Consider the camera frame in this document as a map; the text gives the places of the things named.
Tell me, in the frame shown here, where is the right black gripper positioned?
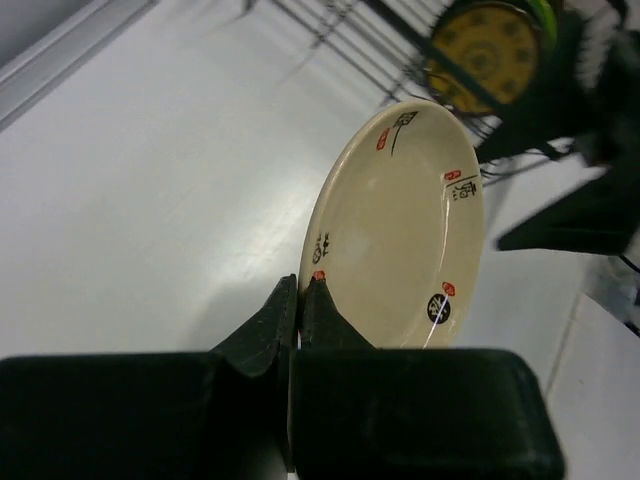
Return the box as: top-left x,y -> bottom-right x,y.
497,127 -> 639,256

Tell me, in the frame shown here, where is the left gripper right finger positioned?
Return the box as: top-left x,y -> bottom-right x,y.
290,280 -> 565,479

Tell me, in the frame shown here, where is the yellow patterned plate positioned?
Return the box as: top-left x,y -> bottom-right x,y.
431,1 -> 542,104

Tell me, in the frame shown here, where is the black wire dish rack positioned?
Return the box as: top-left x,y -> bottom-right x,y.
281,1 -> 639,177

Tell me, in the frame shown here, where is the lime green plate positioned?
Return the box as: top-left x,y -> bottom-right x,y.
527,0 -> 558,51

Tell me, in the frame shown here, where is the beige floral plate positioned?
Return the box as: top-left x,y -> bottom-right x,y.
299,98 -> 484,348

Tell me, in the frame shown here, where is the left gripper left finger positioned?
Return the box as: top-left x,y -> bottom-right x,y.
1,275 -> 298,479

